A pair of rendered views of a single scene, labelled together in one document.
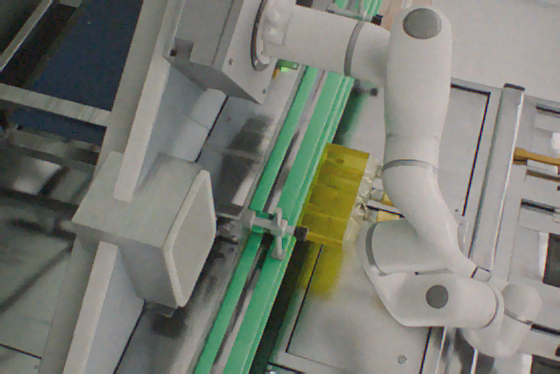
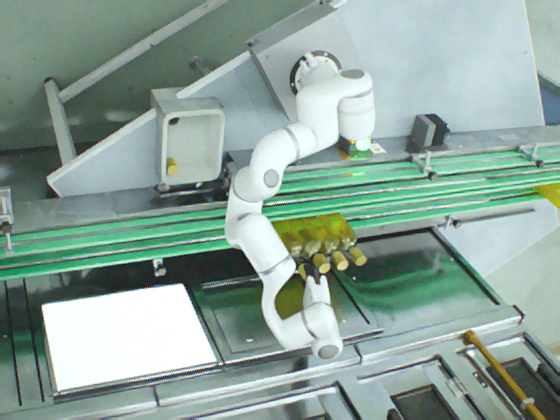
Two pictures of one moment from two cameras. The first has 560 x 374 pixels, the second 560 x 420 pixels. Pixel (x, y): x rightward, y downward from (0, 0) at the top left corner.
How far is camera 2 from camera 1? 1.26 m
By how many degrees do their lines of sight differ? 38
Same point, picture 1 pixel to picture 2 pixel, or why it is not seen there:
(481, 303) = (264, 242)
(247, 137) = not seen: hidden behind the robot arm
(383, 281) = (233, 199)
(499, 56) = not seen: outside the picture
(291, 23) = (317, 69)
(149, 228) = (170, 107)
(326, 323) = (237, 295)
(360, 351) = (234, 317)
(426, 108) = (307, 97)
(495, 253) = (377, 354)
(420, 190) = (273, 137)
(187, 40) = (258, 40)
